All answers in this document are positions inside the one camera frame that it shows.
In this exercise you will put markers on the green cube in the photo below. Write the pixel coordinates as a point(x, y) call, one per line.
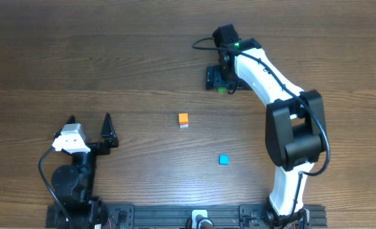
point(222, 90)

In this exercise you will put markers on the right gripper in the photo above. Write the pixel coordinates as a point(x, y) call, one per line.
point(213, 78)

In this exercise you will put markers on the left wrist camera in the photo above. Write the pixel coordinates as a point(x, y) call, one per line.
point(71, 138)

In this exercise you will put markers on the orange cube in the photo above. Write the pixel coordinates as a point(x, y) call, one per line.
point(183, 118)

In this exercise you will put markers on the blue cube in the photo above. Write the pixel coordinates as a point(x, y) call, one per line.
point(223, 159)

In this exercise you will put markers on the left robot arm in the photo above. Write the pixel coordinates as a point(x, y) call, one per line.
point(70, 184)

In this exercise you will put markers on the mounting rail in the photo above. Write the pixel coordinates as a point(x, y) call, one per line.
point(168, 216)

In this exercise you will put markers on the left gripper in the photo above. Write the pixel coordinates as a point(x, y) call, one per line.
point(99, 148)

